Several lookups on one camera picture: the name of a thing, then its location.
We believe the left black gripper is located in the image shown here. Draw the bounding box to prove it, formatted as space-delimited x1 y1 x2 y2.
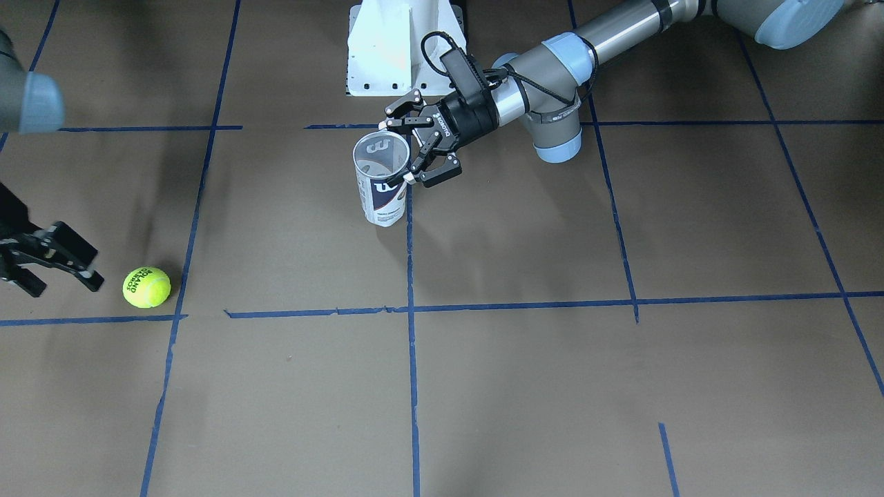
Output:
383 88 499 188

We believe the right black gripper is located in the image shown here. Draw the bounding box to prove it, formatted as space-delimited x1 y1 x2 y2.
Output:
1 184 104 297

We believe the yellow tennis ball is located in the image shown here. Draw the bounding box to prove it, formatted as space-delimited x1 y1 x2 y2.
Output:
122 266 171 309

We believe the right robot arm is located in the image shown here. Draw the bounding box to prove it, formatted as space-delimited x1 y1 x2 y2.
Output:
1 32 104 297

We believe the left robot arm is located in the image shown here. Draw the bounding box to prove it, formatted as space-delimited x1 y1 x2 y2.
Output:
380 1 844 188

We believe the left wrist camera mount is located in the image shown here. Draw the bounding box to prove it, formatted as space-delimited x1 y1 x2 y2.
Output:
440 48 493 109

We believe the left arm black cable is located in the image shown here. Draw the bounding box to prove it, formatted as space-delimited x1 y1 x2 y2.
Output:
420 30 599 108

